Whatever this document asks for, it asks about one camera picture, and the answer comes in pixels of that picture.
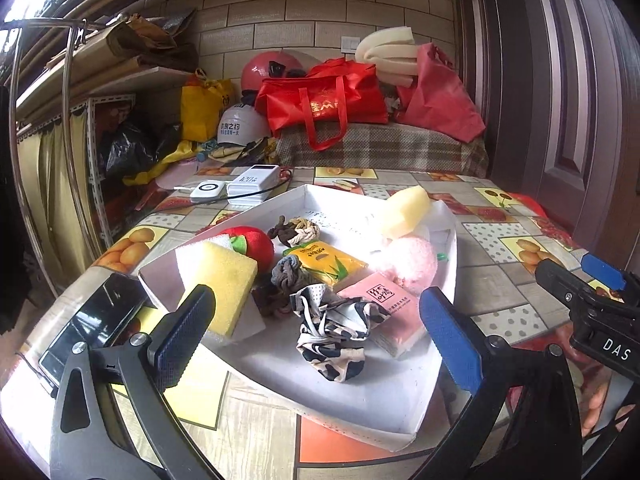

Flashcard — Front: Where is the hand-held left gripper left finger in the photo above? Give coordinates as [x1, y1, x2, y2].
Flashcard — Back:
[49, 284, 224, 480]

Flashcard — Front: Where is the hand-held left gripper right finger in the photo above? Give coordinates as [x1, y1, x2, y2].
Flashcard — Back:
[418, 286, 584, 480]

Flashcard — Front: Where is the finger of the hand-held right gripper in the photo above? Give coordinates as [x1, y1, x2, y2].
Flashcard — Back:
[581, 251, 627, 292]
[534, 258, 597, 312]

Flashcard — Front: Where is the yellow sponge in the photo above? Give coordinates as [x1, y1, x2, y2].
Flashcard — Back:
[182, 241, 259, 338]

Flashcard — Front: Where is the pink tissue packet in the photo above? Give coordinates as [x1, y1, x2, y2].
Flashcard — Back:
[335, 271, 427, 359]

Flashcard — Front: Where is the dark brown hair tie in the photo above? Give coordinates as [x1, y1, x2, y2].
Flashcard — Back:
[251, 282, 293, 318]

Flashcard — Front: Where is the pink plush toy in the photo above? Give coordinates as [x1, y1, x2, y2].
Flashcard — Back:
[372, 236, 439, 297]

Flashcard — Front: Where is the white cardboard tray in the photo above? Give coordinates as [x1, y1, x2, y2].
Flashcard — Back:
[137, 183, 459, 453]

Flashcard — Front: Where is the red plush apple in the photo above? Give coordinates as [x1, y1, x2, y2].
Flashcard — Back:
[219, 225, 276, 277]

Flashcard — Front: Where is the black white patterned cloth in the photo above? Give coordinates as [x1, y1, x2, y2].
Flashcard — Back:
[290, 283, 392, 386]

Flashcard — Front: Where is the grey knotted scrunchie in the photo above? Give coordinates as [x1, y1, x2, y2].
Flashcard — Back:
[270, 255, 307, 292]

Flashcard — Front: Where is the brown beige knotted rope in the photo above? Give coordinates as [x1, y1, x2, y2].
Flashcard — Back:
[267, 215, 301, 246]

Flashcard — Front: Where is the pale yellow sponge block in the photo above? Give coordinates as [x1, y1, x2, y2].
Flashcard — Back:
[379, 185, 432, 239]

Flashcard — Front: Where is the yellow green tissue packet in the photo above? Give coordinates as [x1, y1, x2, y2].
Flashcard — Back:
[282, 241, 369, 287]

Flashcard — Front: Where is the cream hair scrunchie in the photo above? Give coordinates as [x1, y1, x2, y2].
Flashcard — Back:
[290, 216, 321, 248]

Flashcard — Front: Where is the person's right hand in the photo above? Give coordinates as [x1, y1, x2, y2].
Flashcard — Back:
[582, 376, 639, 442]

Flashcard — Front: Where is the yellow paper sheet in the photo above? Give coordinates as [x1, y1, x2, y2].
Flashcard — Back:
[107, 305, 232, 429]

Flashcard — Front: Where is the fruit print tablecloth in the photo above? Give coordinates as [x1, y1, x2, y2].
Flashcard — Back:
[30, 165, 640, 480]

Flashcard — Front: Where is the black smartphone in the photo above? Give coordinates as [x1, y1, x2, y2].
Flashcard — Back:
[37, 272, 151, 397]

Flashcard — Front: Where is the white power bank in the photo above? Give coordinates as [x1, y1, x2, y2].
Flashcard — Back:
[226, 164, 284, 206]

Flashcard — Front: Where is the black plastic bag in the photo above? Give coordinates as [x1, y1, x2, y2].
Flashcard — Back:
[96, 121, 157, 181]

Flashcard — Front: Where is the yellow curtain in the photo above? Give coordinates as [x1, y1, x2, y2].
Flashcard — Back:
[17, 105, 101, 281]

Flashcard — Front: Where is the plaid cloth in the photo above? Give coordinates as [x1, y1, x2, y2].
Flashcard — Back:
[276, 121, 490, 179]

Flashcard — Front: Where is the white helmet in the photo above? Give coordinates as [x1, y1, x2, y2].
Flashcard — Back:
[216, 102, 269, 149]

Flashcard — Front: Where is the yellow shopping bag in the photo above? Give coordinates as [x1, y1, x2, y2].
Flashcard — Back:
[179, 69, 236, 143]

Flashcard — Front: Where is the red cloth bag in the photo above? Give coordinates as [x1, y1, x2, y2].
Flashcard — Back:
[396, 42, 487, 143]

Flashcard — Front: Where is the angle iron storage shelf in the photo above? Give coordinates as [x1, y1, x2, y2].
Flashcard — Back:
[15, 65, 201, 256]

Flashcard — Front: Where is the metal clothes rack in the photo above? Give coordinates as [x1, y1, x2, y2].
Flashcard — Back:
[0, 17, 116, 311]

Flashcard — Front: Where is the red tote bag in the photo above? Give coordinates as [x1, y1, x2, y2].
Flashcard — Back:
[254, 58, 390, 152]

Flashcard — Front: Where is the pink helmet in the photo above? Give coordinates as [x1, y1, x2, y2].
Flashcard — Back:
[240, 50, 307, 93]

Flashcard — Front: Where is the cream foam roll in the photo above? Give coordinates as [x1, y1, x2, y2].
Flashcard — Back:
[354, 30, 425, 87]

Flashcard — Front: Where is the pile of cardboard pieces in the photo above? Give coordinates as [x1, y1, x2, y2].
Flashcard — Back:
[102, 7, 201, 73]

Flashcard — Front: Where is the white wireless charger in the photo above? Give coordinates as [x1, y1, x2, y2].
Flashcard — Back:
[188, 180, 232, 205]

